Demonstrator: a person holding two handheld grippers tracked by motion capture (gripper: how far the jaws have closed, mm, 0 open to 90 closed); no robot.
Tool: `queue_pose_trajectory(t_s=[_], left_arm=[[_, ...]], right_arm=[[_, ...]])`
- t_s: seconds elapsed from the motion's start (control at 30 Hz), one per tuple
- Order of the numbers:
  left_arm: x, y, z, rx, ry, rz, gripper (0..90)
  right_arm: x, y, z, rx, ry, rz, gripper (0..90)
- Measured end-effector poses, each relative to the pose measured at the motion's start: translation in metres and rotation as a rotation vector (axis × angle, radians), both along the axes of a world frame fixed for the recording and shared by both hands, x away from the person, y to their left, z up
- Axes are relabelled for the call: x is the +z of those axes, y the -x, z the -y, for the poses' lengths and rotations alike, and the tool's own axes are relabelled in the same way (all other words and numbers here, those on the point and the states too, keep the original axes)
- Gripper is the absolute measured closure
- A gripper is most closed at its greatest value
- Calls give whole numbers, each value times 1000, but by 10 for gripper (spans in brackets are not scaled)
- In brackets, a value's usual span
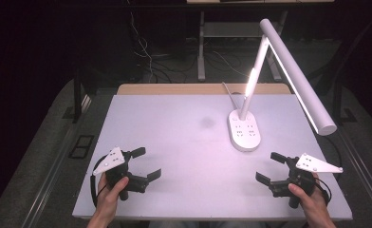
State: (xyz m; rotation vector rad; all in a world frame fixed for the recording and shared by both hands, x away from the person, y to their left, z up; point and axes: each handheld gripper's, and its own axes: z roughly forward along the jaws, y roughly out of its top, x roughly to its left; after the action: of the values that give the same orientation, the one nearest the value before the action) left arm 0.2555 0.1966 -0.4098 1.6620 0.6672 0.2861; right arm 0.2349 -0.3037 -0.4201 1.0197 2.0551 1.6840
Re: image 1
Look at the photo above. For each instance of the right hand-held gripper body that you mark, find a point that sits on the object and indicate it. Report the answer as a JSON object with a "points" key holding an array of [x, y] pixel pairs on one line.
{"points": [[301, 177]]}

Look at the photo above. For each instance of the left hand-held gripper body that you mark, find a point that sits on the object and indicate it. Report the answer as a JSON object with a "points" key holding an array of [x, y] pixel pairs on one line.
{"points": [[115, 161]]}

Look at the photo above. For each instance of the person's right hand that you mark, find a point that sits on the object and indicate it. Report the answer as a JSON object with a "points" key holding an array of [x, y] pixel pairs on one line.
{"points": [[313, 202]]}

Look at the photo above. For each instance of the person's left hand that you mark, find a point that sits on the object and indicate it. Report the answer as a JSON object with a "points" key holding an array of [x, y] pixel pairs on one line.
{"points": [[106, 199]]}

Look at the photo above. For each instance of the black metal stand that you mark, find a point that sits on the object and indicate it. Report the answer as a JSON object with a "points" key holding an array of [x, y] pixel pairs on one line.
{"points": [[337, 98]]}

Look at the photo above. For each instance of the white desk lamp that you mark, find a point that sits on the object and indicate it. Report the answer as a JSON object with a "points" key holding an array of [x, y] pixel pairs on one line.
{"points": [[288, 72]]}

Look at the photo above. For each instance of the black floor frame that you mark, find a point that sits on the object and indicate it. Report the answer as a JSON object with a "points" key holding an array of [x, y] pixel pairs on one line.
{"points": [[81, 146]]}

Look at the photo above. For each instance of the grey metal desk frame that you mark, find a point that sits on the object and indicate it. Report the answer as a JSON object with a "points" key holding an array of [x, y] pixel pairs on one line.
{"points": [[206, 30]]}

